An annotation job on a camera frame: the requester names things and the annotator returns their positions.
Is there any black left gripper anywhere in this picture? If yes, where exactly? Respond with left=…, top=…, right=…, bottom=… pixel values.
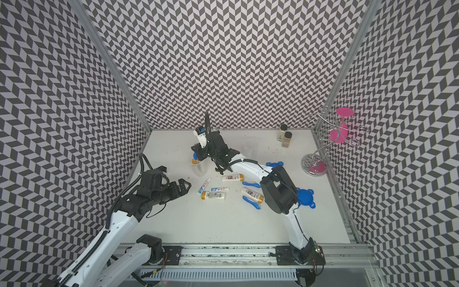
left=151, top=178, right=191, bottom=206

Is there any blue lid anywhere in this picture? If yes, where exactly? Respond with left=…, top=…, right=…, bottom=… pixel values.
left=297, top=188, right=316, bottom=209
left=266, top=161, right=284, bottom=168

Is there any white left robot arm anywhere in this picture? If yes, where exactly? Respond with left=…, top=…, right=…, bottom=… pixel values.
left=41, top=154, right=191, bottom=287

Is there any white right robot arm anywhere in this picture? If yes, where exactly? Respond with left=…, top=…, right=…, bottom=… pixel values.
left=191, top=111, right=325, bottom=266

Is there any small toothpaste tube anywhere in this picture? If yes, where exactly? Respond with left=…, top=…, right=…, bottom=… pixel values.
left=198, top=178, right=212, bottom=194
left=210, top=187, right=230, bottom=193

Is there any blue toothbrush upper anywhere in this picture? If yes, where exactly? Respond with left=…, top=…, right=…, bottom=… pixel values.
left=242, top=181, right=261, bottom=188

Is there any blue toothbrush lower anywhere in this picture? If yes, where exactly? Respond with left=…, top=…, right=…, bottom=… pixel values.
left=243, top=196, right=261, bottom=210

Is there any aluminium front rail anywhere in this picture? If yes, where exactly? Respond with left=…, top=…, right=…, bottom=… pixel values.
left=71, top=243, right=384, bottom=287

